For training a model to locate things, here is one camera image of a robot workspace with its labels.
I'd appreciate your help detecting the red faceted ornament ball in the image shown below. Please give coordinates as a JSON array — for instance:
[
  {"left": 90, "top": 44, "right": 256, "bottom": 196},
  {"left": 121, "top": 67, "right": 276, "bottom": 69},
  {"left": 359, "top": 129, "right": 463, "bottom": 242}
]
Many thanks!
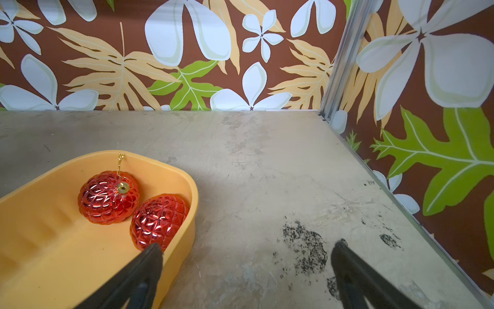
[{"left": 130, "top": 194, "right": 190, "bottom": 251}]

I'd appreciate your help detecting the red ornament with gold cap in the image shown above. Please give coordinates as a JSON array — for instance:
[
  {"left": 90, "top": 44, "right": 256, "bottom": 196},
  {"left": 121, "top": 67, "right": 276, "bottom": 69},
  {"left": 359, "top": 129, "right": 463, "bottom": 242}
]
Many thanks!
[{"left": 77, "top": 153, "right": 140, "bottom": 225}]

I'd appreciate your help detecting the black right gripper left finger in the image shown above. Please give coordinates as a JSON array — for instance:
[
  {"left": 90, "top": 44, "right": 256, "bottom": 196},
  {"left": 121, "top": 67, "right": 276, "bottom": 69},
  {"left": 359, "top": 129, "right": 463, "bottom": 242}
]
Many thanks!
[{"left": 77, "top": 243, "right": 163, "bottom": 308}]

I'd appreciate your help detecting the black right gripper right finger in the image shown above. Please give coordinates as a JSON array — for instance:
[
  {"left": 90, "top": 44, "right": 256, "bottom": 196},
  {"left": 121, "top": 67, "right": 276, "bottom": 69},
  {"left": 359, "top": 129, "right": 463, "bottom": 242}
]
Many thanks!
[{"left": 331, "top": 242, "right": 420, "bottom": 309}]

